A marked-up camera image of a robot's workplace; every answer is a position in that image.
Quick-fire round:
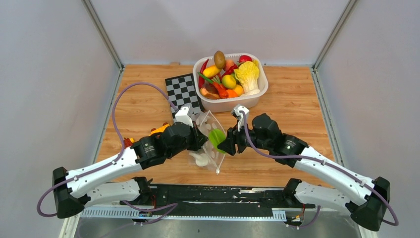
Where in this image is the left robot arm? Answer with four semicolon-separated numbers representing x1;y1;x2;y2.
53;122;208;219

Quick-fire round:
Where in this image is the red pepper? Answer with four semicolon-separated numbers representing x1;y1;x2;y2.
220;64;238;79

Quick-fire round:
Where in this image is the black white checkerboard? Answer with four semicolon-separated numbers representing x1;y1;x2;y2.
164;73;204;115

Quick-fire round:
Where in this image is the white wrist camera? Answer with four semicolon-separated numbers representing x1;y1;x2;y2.
231;104;250;131
174;105;194;127

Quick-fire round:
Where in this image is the long red chili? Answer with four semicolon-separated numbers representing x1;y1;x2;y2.
198;59;209;89

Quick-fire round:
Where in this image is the red apple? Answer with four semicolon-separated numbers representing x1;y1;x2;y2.
238;55;253;63

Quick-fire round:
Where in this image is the chocolate glazed eclair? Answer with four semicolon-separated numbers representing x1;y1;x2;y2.
200;84;221;100

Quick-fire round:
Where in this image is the brown kiwi potato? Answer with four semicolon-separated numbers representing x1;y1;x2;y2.
213;51;226;69

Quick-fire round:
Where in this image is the orange tangerine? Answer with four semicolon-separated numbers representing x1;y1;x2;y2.
226;89;238;98

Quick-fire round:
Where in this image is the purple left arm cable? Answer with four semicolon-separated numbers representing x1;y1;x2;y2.
37;82;179;224

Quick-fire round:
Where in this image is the white grey mushroom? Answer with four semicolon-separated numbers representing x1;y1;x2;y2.
188;152;210;167

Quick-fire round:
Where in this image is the light green leaf vegetable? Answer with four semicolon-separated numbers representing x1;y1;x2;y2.
208;128;226;154

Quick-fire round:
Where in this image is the yellow napa cabbage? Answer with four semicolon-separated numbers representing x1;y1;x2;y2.
234;61;260;96

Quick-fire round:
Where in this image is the green onion stalk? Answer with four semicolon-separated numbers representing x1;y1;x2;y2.
198;72;214;84

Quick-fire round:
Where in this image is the white plastic food tub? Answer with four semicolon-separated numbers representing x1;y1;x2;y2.
193;53;269;113

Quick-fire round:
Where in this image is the clear dotted zip bag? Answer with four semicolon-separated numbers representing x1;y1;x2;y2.
188;111;226;174

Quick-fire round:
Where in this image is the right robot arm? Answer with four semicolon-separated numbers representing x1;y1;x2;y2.
217;112;399;232

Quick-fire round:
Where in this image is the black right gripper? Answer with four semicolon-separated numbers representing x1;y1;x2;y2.
218;119;271;156

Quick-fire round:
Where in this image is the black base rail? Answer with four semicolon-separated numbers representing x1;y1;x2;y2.
130;184;303;217

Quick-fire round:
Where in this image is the yellow mango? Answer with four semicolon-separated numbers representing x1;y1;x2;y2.
203;65;221;78

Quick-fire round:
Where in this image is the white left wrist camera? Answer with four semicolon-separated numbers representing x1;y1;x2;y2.
174;105;194;127

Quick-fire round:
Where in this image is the yellow toy brick car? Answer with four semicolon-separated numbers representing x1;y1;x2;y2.
123;122;170;148

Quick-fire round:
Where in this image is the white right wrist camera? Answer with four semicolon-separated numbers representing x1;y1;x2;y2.
231;104;250;131

